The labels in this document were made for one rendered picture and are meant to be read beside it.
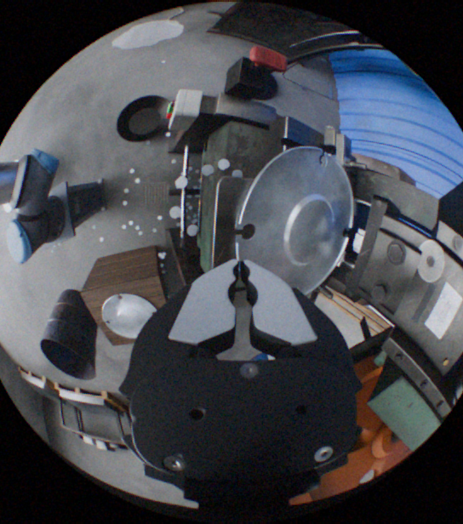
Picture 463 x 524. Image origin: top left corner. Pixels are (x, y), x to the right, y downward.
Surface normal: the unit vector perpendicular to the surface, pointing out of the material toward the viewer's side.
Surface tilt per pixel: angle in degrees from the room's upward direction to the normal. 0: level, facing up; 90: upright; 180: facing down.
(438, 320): 90
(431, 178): 90
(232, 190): 0
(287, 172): 0
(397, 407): 90
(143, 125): 0
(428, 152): 90
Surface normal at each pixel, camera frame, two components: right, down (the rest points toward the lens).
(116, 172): 0.42, 0.44
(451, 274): -0.90, 0.11
